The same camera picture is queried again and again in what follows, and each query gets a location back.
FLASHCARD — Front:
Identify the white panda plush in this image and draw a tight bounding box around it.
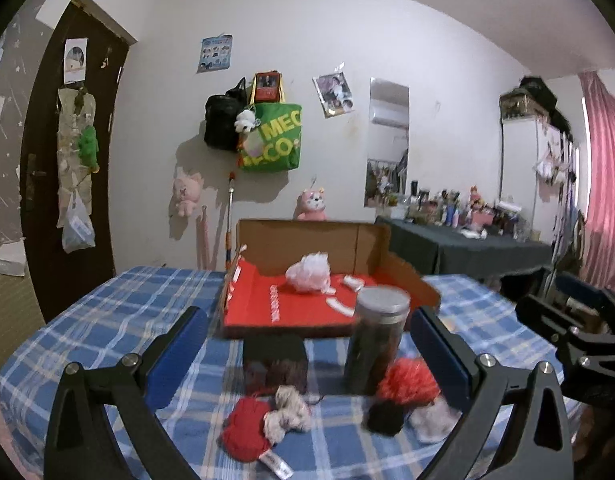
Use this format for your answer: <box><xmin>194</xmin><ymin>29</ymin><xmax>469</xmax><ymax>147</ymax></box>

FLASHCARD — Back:
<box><xmin>235</xmin><ymin>108</ymin><xmax>259</xmax><ymax>133</ymax></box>

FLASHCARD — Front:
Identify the red cardboard box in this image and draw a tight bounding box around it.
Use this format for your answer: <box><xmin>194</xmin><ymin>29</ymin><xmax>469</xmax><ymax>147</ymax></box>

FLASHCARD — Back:
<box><xmin>219</xmin><ymin>219</ymin><xmax>441</xmax><ymax>338</ymax></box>

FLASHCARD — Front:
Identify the white mesh bath pouf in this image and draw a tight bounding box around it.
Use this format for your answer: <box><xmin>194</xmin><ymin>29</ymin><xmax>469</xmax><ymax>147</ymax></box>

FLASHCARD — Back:
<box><xmin>285</xmin><ymin>252</ymin><xmax>335</xmax><ymax>295</ymax></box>

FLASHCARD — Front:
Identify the black square tin box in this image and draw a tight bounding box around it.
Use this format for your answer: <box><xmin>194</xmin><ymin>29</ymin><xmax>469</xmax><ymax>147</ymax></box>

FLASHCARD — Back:
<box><xmin>242</xmin><ymin>334</ymin><xmax>309</xmax><ymax>394</ymax></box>

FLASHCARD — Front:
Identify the photo collage poster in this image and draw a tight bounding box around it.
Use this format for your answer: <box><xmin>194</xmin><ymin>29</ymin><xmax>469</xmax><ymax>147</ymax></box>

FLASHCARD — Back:
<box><xmin>313</xmin><ymin>72</ymin><xmax>354</xmax><ymax>118</ymax></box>

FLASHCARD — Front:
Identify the dark wooden door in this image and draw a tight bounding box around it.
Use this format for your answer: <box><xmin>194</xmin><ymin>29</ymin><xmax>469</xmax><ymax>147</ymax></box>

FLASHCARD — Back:
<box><xmin>20</xmin><ymin>3</ymin><xmax>130</xmax><ymax>321</ymax></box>

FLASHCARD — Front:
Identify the dark glass jar silver lid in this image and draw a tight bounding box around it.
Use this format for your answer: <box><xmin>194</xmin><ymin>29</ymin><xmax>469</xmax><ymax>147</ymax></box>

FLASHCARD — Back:
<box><xmin>343</xmin><ymin>285</ymin><xmax>411</xmax><ymax>396</ymax></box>

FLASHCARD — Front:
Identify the blue plaid tablecloth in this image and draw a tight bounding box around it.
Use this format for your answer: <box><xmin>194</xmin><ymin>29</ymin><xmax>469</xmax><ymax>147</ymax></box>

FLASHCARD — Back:
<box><xmin>0</xmin><ymin>264</ymin><xmax>589</xmax><ymax>480</ymax></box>

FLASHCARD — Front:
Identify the baby photo on door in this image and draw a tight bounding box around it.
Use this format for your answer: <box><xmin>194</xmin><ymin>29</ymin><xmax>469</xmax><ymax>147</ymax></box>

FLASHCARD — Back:
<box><xmin>62</xmin><ymin>38</ymin><xmax>87</xmax><ymax>84</ymax></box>

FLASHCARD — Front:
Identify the red yarn ball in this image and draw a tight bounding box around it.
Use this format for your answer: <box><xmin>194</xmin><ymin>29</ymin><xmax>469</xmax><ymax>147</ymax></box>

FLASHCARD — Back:
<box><xmin>220</xmin><ymin>396</ymin><xmax>272</xmax><ymax>463</ymax></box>

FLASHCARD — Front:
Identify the white tissue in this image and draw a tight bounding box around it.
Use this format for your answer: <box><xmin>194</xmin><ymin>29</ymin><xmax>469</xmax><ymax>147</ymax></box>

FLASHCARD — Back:
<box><xmin>408</xmin><ymin>396</ymin><xmax>461</xmax><ymax>444</ymax></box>

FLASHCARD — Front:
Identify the green plush on door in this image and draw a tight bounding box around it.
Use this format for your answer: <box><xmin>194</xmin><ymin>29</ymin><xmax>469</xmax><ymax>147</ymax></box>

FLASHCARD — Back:
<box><xmin>78</xmin><ymin>126</ymin><xmax>99</xmax><ymax>174</ymax></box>

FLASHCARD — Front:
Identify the white wardrobe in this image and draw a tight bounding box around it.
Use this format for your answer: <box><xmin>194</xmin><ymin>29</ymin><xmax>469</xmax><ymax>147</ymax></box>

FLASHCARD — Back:
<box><xmin>499</xmin><ymin>116</ymin><xmax>579</xmax><ymax>246</ymax></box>

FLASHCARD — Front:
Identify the wall mirror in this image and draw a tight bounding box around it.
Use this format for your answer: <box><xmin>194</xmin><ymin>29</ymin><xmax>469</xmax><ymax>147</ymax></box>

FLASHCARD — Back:
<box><xmin>364</xmin><ymin>77</ymin><xmax>411</xmax><ymax>208</ymax></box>

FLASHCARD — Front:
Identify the blue wall calendar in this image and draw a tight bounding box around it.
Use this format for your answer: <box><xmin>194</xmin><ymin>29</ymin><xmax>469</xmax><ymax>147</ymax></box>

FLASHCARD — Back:
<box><xmin>197</xmin><ymin>34</ymin><xmax>233</xmax><ymax>74</ymax></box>

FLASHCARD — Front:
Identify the beige knotted rope toy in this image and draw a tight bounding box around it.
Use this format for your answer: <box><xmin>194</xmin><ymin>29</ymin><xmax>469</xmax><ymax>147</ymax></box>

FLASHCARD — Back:
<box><xmin>263</xmin><ymin>386</ymin><xmax>312</xmax><ymax>445</ymax></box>

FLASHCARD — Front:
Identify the mop handle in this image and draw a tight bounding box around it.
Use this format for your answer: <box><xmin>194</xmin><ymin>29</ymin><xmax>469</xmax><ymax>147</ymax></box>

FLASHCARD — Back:
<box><xmin>225</xmin><ymin>171</ymin><xmax>236</xmax><ymax>270</ymax></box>

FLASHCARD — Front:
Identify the dark cloth side table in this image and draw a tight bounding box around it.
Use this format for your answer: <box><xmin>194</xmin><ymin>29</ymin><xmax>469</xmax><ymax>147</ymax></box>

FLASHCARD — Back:
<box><xmin>375</xmin><ymin>217</ymin><xmax>553</xmax><ymax>280</ymax></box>

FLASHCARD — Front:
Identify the white plastic bag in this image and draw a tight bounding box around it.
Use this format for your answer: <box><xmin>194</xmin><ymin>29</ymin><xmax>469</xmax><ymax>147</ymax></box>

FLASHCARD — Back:
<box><xmin>61</xmin><ymin>191</ymin><xmax>96</xmax><ymax>254</ymax></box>

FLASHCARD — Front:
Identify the pink curtain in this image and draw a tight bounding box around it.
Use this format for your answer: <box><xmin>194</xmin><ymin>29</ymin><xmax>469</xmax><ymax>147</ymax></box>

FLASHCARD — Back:
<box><xmin>580</xmin><ymin>72</ymin><xmax>615</xmax><ymax>292</ymax></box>

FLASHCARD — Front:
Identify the black pom-pom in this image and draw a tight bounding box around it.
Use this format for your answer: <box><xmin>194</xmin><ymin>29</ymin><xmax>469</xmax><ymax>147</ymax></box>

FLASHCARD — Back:
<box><xmin>366</xmin><ymin>400</ymin><xmax>405</xmax><ymax>437</ymax></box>

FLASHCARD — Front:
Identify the pink cat plush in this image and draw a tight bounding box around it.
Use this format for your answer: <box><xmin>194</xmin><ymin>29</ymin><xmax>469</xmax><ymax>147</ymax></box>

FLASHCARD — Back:
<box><xmin>296</xmin><ymin>188</ymin><xmax>326</xmax><ymax>221</ymax></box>

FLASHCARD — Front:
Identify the red white pom-pom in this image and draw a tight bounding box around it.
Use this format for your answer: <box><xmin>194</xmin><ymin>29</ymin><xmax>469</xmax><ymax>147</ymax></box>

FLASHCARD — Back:
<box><xmin>377</xmin><ymin>358</ymin><xmax>441</xmax><ymax>406</ymax></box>

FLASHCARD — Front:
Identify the red framed picture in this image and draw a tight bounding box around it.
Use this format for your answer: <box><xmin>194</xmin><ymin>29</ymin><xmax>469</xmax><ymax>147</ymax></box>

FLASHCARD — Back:
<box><xmin>250</xmin><ymin>70</ymin><xmax>285</xmax><ymax>104</ymax></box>

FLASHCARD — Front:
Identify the black backpack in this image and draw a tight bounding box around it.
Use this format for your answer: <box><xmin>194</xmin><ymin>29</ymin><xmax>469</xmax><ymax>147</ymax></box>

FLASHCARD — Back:
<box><xmin>204</xmin><ymin>77</ymin><xmax>248</xmax><ymax>153</ymax></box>

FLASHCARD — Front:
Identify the pink pig plush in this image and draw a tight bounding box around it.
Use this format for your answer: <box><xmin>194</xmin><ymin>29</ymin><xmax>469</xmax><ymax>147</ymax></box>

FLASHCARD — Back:
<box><xmin>173</xmin><ymin>170</ymin><xmax>204</xmax><ymax>217</ymax></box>

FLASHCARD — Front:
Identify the green tote bag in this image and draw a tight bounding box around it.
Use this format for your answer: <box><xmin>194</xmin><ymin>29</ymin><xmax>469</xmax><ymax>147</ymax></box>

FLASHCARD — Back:
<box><xmin>238</xmin><ymin>102</ymin><xmax>302</xmax><ymax>172</ymax></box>

